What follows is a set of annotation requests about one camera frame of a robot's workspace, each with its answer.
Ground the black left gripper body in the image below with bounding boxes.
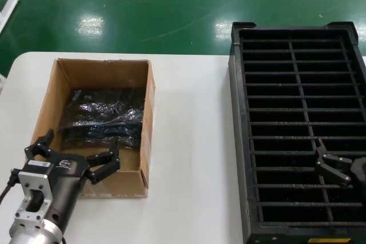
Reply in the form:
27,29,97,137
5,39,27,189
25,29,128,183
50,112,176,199
42,152,90,229

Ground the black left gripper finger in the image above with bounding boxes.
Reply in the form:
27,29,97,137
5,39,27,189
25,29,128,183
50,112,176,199
23,129,54,167
85,137,121,185

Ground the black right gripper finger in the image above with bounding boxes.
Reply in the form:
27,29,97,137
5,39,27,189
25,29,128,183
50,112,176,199
314,138,353,190

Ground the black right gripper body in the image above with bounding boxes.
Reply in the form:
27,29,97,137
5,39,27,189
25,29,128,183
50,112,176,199
350,157,366,183

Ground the silver antistatic bag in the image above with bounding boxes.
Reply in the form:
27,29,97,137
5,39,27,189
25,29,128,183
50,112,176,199
58,99,144,151

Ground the brown cardboard box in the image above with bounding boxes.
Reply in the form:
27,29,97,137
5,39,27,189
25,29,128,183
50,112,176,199
30,58,157,199

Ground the black slotted container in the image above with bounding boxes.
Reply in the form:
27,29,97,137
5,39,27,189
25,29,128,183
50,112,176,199
228,21,366,244

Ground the white pipe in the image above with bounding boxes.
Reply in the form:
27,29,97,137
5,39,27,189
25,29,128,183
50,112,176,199
0,0,21,35

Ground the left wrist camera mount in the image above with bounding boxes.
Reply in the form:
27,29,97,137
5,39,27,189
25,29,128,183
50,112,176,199
13,159,54,222

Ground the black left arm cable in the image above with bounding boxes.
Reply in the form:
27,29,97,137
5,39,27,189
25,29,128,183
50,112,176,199
0,168,19,207

